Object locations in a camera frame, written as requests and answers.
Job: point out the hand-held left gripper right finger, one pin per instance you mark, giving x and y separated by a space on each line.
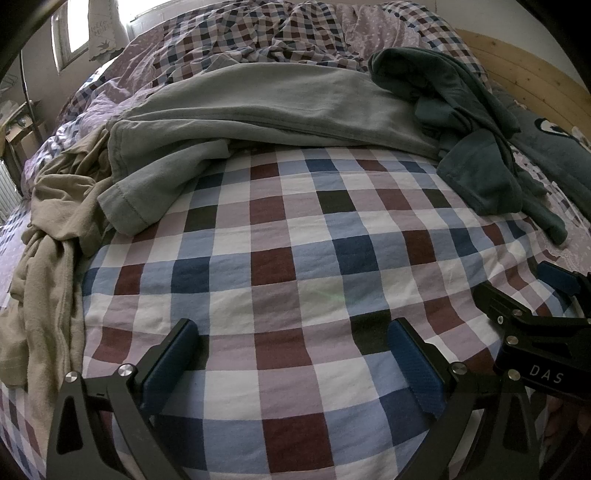
418 369

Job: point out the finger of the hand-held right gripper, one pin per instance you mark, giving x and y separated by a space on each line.
558 279
496 302

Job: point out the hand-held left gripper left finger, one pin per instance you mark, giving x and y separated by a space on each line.
168 374

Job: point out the dark teal garment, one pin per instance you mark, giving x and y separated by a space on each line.
480 175

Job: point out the metal clothes rack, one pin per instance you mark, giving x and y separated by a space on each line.
28 99

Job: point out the person's right hand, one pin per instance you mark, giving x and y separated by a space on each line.
568 415

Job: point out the teal penguin print pillow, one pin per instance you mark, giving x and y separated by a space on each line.
554 143

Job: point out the beige garment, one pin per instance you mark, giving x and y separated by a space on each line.
51 277

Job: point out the checked bed sheet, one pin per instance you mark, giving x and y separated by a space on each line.
300 258

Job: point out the wooden headboard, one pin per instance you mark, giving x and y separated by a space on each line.
521 69

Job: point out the white radiator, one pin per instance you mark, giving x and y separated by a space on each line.
7 194

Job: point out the cardboard boxes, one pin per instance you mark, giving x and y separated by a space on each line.
23 138

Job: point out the light green garment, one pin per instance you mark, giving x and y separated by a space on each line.
277 106

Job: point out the window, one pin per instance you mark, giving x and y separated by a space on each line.
69 37

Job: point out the checked lavender duvet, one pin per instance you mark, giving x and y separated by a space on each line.
258 32

